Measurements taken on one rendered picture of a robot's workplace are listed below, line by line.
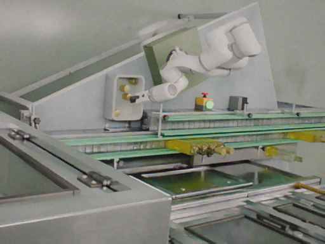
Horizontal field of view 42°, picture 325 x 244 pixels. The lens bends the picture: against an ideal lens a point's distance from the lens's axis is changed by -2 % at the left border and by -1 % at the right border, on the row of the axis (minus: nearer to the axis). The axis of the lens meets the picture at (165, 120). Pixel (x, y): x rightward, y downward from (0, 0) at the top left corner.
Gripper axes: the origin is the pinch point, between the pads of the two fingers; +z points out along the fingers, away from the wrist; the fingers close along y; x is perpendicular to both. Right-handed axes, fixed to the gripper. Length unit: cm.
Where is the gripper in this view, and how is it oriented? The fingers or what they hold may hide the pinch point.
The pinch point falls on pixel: (137, 99)
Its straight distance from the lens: 209.3
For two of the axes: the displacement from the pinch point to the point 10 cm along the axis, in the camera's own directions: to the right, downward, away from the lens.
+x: -1.0, -9.9, 0.5
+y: 8.1, -0.6, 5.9
